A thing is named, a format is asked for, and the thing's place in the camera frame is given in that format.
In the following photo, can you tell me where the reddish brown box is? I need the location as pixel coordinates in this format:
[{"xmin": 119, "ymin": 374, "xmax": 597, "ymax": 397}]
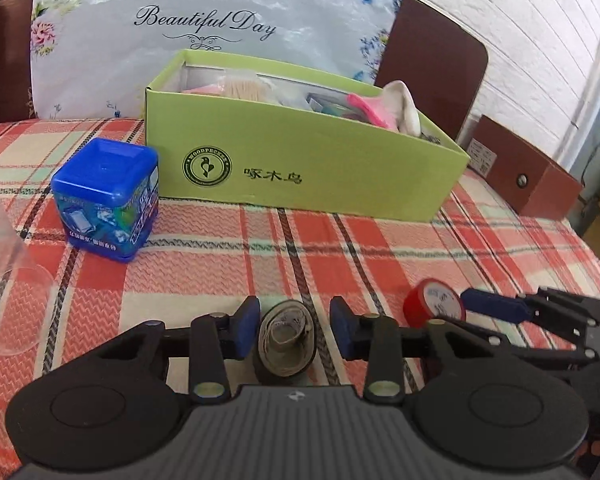
[{"xmin": 466, "ymin": 114, "xmax": 584, "ymax": 222}]

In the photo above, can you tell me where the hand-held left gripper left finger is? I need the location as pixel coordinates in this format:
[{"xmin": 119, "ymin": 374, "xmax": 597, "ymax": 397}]
[{"xmin": 92, "ymin": 295, "xmax": 262, "ymax": 406}]

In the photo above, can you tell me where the pink plastic item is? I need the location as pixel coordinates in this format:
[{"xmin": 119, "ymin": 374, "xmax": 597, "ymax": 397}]
[{"xmin": 346, "ymin": 92, "xmax": 400, "ymax": 130}]

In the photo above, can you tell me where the white cloth glove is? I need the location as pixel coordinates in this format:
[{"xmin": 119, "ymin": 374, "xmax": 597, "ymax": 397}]
[{"xmin": 379, "ymin": 80, "xmax": 422, "ymax": 137}]

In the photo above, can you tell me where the blue cube container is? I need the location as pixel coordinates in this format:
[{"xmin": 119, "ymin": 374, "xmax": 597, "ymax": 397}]
[{"xmin": 50, "ymin": 137, "xmax": 160, "ymax": 264}]

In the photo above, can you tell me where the clear plastic cup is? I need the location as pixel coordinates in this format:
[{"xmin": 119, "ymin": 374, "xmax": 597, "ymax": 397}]
[{"xmin": 0, "ymin": 181, "xmax": 54, "ymax": 357}]

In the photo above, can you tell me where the red plaid bed sheet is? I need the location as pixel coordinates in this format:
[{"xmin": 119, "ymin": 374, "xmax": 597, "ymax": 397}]
[{"xmin": 0, "ymin": 118, "xmax": 600, "ymax": 411}]

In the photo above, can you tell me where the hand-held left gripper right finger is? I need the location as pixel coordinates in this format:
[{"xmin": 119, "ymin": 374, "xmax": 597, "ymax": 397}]
[{"xmin": 329, "ymin": 295, "xmax": 501, "ymax": 406}]

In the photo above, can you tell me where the grey tape roll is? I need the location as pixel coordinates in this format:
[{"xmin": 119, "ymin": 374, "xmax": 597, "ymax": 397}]
[{"xmin": 251, "ymin": 299, "xmax": 318, "ymax": 383}]

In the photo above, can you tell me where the bundle of toothpicks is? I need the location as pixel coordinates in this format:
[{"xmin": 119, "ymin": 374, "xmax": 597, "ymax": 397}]
[{"xmin": 218, "ymin": 72, "xmax": 281, "ymax": 106}]

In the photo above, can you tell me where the floral white pillow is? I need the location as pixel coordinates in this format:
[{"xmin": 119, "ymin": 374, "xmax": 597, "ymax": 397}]
[{"xmin": 29, "ymin": 0, "xmax": 405, "ymax": 122}]

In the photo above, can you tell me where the red tape roll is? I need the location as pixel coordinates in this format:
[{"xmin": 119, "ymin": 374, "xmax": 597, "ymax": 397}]
[{"xmin": 403, "ymin": 278, "xmax": 467, "ymax": 329}]

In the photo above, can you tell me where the light green cardboard box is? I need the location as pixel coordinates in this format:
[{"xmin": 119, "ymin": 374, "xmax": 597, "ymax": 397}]
[{"xmin": 144, "ymin": 49, "xmax": 472, "ymax": 224}]

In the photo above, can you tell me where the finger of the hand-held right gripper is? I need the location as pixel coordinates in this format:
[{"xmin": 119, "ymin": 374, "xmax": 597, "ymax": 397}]
[
  {"xmin": 454, "ymin": 323, "xmax": 599, "ymax": 369},
  {"xmin": 461, "ymin": 286, "xmax": 600, "ymax": 347}
]

